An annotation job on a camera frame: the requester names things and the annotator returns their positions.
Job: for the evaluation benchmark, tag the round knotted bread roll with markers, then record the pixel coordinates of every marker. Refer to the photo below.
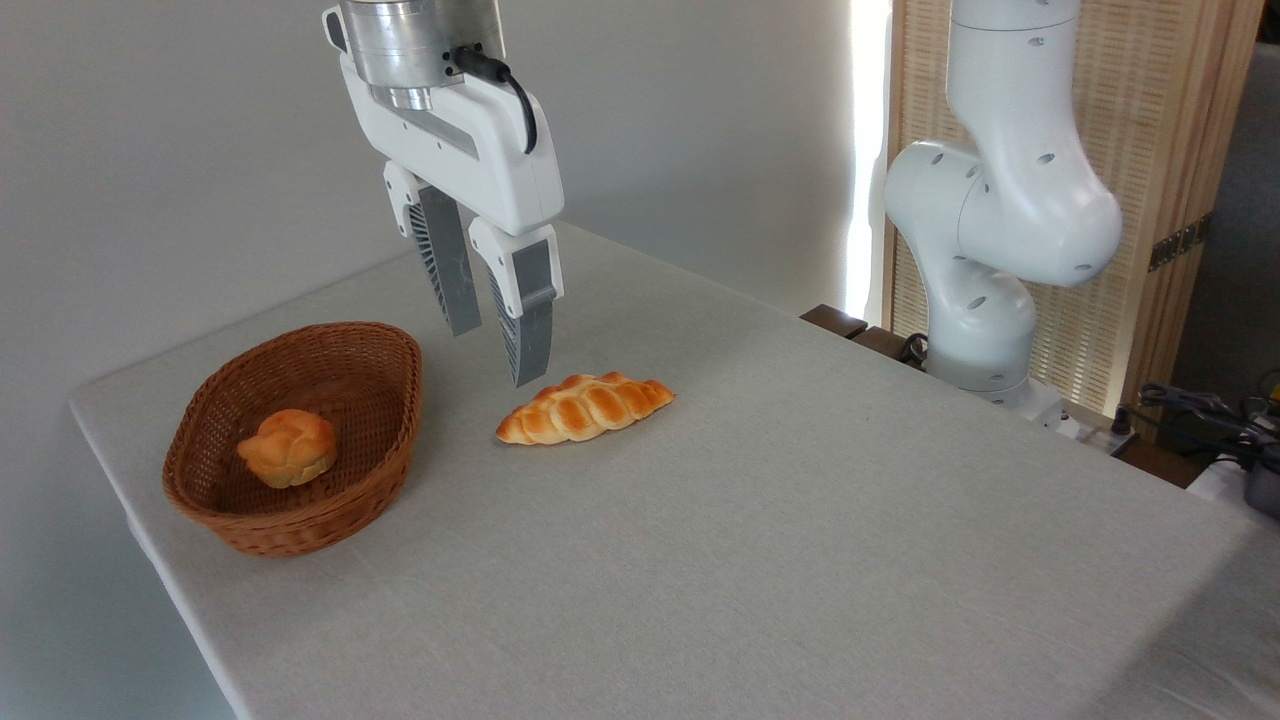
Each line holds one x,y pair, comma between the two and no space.
288,448

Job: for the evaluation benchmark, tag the grey tablecloth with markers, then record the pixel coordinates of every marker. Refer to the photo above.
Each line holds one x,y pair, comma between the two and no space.
700,560

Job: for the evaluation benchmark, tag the brown wicker basket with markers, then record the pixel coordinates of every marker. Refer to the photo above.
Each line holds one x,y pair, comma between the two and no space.
375,385

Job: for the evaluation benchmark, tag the wooden bamboo folding screen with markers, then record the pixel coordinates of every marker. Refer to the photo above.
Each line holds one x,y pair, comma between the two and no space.
1155,100

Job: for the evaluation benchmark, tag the dark brown wooden furniture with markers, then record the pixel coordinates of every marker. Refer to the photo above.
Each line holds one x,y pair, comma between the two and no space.
835,320

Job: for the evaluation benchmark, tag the dark grey round container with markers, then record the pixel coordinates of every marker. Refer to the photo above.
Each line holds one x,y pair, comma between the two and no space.
1265,490

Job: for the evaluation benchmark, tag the long braided bread loaf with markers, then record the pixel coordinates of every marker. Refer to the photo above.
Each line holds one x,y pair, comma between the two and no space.
585,408

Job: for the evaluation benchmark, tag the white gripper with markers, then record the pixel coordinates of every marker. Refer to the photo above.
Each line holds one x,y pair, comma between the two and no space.
490,165

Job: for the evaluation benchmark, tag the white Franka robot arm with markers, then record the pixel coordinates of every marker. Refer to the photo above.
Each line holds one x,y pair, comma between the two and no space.
1010,200

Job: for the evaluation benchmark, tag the dark metal screen hinge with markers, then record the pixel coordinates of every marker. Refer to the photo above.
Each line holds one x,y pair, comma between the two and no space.
1180,243

